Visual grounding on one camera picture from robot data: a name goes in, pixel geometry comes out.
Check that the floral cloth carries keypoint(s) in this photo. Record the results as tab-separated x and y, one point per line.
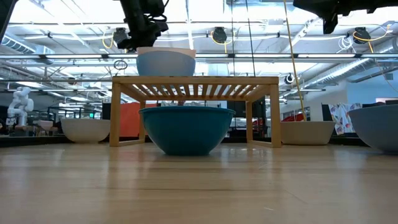
340	118

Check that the translucent orange bowl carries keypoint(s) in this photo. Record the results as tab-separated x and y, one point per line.
164	49

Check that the teal bowl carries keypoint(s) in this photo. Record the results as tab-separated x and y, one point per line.
186	130

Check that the beige bowl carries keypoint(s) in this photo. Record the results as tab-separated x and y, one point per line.
306	133

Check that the white bowl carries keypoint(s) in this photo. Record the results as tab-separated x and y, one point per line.
84	130

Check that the orange partition panel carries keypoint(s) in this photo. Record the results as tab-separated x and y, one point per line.
129	119

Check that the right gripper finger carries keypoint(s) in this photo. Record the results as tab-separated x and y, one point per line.
330	24

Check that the large black monitor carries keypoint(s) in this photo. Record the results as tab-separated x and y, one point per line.
391	102

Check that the small round black reel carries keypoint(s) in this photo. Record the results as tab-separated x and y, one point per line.
289	78

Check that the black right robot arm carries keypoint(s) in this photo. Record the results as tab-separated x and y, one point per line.
370	4

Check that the red storage rack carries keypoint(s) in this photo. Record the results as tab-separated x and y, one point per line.
293	118

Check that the small black monitor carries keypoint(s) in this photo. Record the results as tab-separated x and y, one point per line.
236	109

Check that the slatted bamboo shelf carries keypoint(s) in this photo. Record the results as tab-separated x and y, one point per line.
192	80

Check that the light blue bowl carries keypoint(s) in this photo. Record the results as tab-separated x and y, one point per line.
164	65

